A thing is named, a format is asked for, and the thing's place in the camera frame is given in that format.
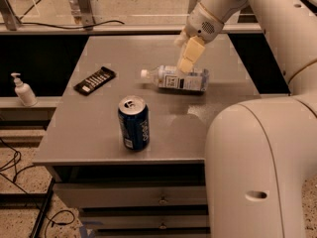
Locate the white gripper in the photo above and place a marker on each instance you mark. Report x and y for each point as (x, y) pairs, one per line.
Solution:
(202, 26)

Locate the clear plastic water bottle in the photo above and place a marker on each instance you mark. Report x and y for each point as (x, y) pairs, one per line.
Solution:
(170, 77)

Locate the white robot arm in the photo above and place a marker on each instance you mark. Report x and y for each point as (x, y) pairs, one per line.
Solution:
(259, 153)

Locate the white pump dispenser bottle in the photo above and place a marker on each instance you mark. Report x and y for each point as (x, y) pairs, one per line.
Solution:
(24, 90)

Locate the blue soda can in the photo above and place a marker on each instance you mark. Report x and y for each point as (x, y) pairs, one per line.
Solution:
(133, 114)

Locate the black snack bar packet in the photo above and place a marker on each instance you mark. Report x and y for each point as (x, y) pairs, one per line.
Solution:
(94, 81)

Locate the grey drawer cabinet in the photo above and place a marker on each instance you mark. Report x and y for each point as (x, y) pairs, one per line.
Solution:
(128, 155)

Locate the upper grey drawer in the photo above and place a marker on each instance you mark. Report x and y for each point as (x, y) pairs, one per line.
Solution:
(88, 195)

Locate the grey drawer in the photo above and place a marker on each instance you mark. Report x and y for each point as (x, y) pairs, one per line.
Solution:
(140, 222)
(88, 195)

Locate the lower grey drawer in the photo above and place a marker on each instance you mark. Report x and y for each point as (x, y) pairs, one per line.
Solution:
(140, 222)

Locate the left metal bracket post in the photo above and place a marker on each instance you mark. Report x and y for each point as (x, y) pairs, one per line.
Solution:
(82, 12)

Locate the far left metal bracket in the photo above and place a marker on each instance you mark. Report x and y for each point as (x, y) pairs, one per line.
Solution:
(11, 21)

